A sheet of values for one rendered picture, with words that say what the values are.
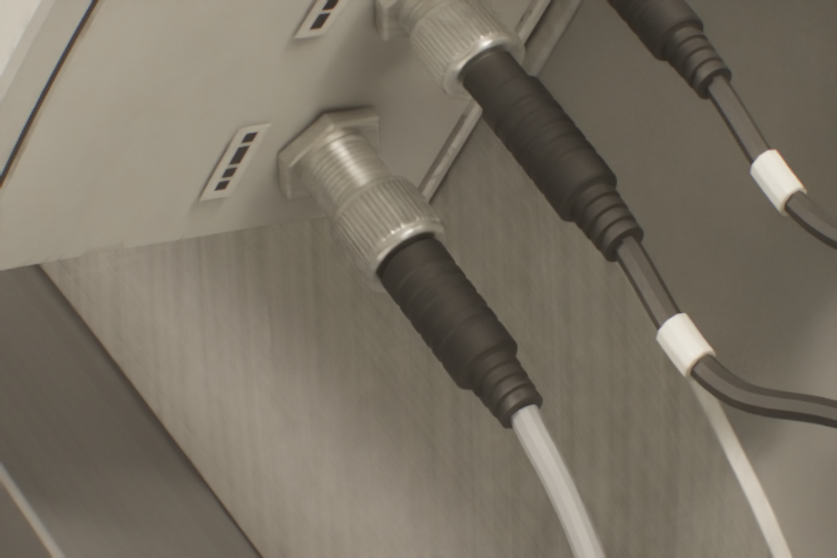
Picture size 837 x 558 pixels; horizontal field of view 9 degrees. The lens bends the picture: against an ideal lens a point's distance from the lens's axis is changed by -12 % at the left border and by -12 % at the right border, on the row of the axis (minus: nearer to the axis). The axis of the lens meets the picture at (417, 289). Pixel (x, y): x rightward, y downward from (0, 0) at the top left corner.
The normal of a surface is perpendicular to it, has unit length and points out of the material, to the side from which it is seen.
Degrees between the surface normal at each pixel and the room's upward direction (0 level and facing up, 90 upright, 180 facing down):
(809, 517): 90
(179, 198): 133
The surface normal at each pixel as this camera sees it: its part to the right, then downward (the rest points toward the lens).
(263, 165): 0.53, 0.71
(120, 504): 0.40, -0.73
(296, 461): -0.74, 0.11
